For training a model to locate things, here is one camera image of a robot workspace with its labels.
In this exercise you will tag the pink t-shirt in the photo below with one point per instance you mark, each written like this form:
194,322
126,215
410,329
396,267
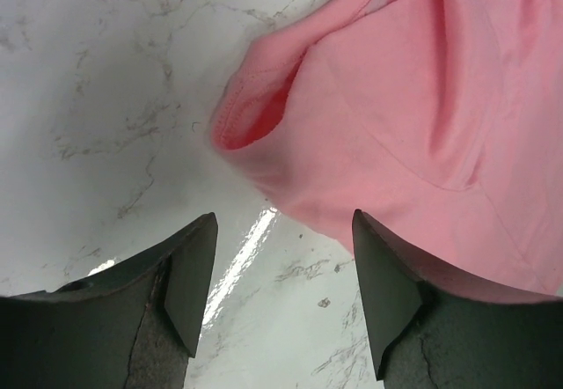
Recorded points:
442,119

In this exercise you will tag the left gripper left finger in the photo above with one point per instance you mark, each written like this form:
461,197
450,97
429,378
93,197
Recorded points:
136,324

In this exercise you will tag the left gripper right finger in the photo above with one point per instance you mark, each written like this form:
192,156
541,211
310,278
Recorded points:
433,325

